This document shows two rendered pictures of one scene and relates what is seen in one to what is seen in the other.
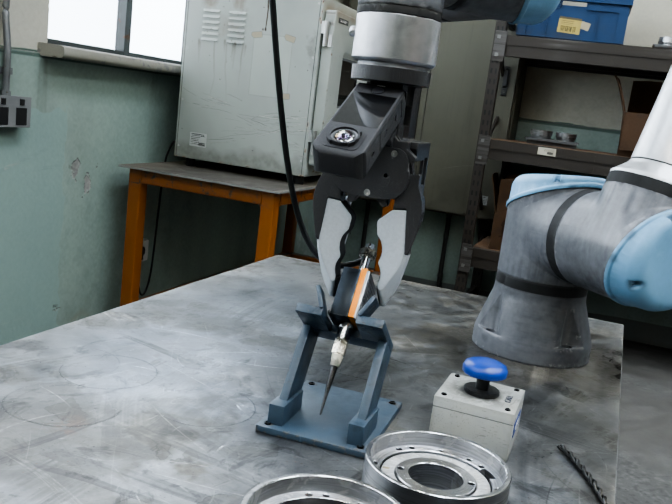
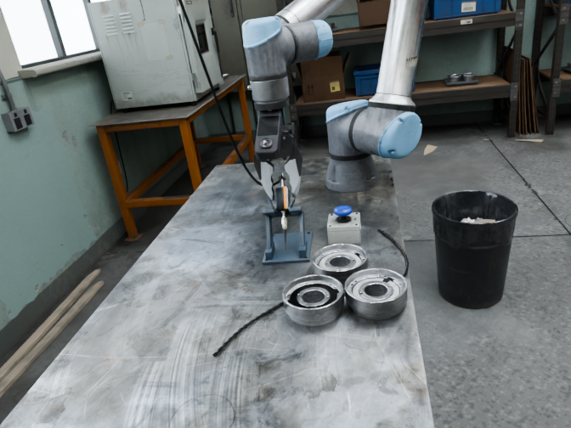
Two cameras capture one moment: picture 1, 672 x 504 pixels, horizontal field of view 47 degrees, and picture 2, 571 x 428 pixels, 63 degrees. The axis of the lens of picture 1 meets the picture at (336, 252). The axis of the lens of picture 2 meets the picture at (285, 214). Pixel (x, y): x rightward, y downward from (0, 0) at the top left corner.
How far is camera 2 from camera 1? 0.34 m
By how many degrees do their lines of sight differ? 15
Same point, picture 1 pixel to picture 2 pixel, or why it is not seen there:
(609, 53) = not seen: outside the picture
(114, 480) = (225, 302)
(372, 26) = (260, 87)
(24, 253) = (59, 194)
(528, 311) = (348, 169)
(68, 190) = (66, 150)
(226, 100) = (136, 68)
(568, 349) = (370, 180)
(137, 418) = (215, 275)
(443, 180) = not seen: hidden behind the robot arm
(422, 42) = (283, 88)
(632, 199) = (381, 115)
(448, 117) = not seen: hidden behind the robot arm
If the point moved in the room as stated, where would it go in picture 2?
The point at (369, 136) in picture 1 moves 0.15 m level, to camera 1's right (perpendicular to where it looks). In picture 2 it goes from (275, 139) to (351, 126)
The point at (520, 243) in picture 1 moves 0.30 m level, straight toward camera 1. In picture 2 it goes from (337, 140) to (346, 180)
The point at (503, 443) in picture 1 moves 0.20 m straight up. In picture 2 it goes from (358, 237) to (352, 148)
